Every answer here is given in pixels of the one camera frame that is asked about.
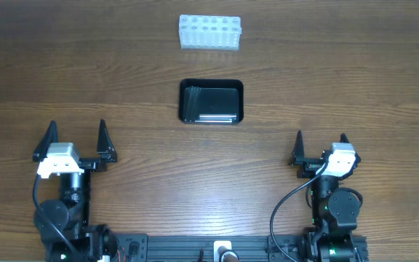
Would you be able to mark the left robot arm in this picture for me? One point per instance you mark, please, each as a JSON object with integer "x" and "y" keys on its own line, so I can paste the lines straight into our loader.
{"x": 71, "y": 203}

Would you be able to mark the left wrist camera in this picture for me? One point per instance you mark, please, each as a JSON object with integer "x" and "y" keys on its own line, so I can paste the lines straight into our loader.
{"x": 62, "y": 160}

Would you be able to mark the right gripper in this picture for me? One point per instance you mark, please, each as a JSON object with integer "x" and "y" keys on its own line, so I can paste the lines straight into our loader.
{"x": 309, "y": 167}

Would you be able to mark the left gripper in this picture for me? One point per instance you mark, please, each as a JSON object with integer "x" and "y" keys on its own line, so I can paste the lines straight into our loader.
{"x": 93, "y": 164}

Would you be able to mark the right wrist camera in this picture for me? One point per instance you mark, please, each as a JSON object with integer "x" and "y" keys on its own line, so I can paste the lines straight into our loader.
{"x": 340, "y": 160}

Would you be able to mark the black tray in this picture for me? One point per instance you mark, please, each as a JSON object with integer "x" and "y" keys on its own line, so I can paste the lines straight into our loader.
{"x": 216, "y": 98}

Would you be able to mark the mounting rail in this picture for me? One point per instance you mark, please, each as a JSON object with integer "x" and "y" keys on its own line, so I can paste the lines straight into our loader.
{"x": 180, "y": 251}

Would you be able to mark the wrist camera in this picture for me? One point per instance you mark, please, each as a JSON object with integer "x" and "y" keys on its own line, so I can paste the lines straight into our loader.
{"x": 62, "y": 160}
{"x": 340, "y": 160}

